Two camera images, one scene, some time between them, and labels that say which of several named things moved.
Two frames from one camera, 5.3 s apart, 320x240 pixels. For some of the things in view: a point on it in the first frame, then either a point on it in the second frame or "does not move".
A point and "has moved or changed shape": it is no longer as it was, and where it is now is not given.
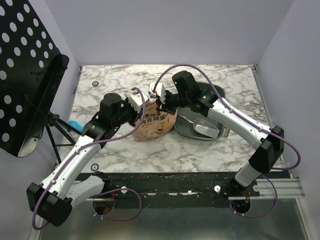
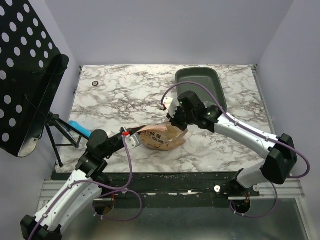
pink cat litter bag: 154,122 -> 162,137
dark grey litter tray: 185,117 has moved or changed shape
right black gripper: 167,100 -> 178,119
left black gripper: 136,115 -> 137,129
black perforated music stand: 31,70 does not move
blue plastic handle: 75,124 does not move
